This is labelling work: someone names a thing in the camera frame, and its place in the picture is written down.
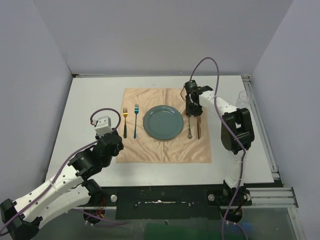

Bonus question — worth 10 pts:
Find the blue fork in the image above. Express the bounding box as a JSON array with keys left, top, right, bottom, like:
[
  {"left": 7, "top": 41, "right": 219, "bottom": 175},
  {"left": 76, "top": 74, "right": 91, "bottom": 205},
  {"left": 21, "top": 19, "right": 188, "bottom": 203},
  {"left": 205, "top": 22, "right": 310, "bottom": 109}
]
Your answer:
[{"left": 133, "top": 103, "right": 140, "bottom": 139}]

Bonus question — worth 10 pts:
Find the teal round plate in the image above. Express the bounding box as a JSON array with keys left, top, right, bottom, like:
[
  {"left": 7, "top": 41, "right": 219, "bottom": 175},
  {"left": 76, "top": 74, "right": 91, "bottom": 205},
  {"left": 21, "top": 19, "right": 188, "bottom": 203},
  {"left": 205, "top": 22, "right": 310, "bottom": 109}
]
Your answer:
[{"left": 143, "top": 105, "right": 184, "bottom": 141}]

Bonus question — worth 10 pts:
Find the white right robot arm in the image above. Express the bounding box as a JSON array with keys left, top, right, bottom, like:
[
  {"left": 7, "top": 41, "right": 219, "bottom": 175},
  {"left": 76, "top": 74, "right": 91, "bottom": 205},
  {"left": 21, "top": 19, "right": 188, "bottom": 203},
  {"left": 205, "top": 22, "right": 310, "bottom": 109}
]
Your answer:
[{"left": 183, "top": 80, "right": 255, "bottom": 205}]

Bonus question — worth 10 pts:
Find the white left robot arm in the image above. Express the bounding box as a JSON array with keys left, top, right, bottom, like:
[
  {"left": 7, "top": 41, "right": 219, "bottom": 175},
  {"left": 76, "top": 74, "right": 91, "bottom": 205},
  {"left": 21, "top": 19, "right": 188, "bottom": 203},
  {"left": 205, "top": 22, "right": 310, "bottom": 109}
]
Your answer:
[{"left": 0, "top": 130, "right": 124, "bottom": 240}]

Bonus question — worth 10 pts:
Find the copper table knife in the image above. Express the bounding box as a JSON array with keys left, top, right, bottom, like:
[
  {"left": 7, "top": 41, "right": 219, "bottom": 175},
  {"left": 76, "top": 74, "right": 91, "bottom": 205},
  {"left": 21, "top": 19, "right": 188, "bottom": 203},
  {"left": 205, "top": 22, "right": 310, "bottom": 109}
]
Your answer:
[{"left": 196, "top": 115, "right": 202, "bottom": 139}]

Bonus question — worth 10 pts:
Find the clear drinking glass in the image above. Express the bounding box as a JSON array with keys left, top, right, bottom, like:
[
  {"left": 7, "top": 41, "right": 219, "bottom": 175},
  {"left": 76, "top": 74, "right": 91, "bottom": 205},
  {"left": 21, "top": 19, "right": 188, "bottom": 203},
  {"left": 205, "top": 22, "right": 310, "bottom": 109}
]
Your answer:
[{"left": 235, "top": 90, "right": 252, "bottom": 109}]

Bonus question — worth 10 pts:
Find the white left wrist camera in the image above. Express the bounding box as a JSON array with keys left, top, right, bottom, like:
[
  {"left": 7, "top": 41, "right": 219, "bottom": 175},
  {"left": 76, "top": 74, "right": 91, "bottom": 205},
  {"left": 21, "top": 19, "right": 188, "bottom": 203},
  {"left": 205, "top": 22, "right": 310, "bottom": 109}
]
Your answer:
[{"left": 94, "top": 116, "right": 113, "bottom": 138}]

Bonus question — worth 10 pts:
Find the iridescent gold spoon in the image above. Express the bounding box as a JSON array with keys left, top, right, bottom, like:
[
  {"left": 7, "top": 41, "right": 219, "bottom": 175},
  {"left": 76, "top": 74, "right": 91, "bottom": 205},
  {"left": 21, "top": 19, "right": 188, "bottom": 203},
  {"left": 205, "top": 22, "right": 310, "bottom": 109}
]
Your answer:
[{"left": 187, "top": 116, "right": 193, "bottom": 140}]

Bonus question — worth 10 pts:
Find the peach satin cloth napkin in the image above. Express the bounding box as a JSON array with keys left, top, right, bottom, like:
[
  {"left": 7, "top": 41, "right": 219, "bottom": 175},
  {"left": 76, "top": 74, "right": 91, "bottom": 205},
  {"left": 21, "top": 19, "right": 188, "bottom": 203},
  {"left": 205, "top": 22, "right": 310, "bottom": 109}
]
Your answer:
[{"left": 116, "top": 88, "right": 212, "bottom": 164}]

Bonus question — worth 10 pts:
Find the gold fork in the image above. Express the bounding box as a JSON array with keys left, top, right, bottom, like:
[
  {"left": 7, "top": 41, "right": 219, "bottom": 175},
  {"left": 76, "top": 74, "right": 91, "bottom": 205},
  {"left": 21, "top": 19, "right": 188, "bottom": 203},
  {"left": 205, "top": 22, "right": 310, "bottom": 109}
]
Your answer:
[{"left": 122, "top": 107, "right": 128, "bottom": 138}]

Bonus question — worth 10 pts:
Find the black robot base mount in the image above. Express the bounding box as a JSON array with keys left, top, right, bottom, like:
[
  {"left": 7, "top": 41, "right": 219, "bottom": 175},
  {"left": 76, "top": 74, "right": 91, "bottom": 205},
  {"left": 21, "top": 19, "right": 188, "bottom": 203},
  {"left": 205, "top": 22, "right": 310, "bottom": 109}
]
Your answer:
[{"left": 71, "top": 184, "right": 253, "bottom": 221}]

